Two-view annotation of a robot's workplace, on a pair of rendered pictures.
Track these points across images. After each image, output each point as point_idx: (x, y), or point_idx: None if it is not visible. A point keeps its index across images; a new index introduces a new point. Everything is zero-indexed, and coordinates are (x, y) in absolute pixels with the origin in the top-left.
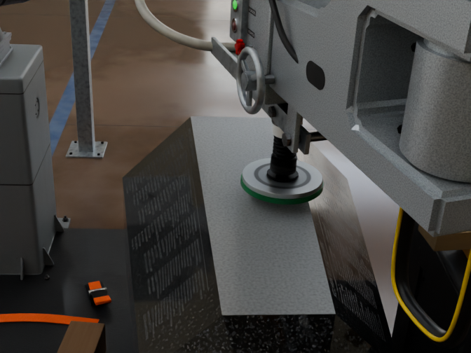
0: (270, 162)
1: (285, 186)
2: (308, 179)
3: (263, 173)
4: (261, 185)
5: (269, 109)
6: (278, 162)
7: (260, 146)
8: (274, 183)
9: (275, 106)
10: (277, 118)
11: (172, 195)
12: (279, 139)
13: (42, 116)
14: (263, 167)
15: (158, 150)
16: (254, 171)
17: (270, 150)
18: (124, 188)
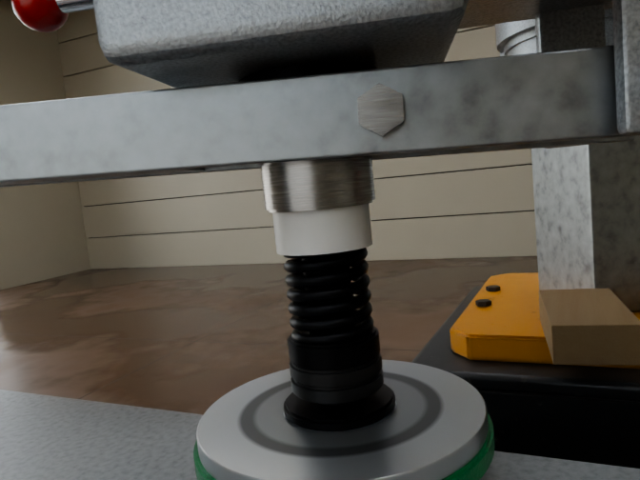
0: (315, 373)
1: (423, 412)
2: (393, 376)
3: (299, 435)
4: (390, 455)
5: (370, 103)
6: (362, 347)
7: (42, 450)
8: (392, 428)
9: (387, 81)
10: (420, 119)
11: None
12: (345, 258)
13: None
14: (259, 429)
15: None
16: (272, 450)
17: (86, 439)
18: None
